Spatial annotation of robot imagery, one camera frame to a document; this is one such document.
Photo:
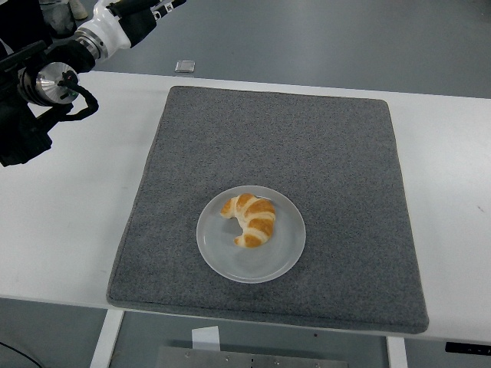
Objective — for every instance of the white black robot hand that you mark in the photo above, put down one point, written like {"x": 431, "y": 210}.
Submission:
{"x": 109, "y": 27}

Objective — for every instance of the golden croissant bread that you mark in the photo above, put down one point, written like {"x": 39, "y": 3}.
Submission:
{"x": 261, "y": 218}

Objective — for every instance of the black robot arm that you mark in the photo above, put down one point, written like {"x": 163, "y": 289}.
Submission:
{"x": 15, "y": 134}

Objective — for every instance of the silver square floor plate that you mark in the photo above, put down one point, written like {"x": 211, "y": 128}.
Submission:
{"x": 185, "y": 66}

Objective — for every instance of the pale grey round plate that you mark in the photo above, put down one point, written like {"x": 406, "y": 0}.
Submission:
{"x": 249, "y": 268}

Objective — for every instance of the person's beige shoe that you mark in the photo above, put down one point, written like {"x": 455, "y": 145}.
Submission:
{"x": 78, "y": 7}

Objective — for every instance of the person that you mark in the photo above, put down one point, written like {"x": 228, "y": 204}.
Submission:
{"x": 23, "y": 19}

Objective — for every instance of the grey felt mat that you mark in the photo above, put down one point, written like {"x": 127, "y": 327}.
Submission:
{"x": 326, "y": 172}

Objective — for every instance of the white table leg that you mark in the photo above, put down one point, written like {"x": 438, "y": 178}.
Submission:
{"x": 397, "y": 354}
{"x": 107, "y": 337}

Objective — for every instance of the white paper label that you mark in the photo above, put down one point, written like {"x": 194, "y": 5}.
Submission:
{"x": 205, "y": 337}

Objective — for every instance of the black table control box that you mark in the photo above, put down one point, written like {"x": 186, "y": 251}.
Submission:
{"x": 468, "y": 347}

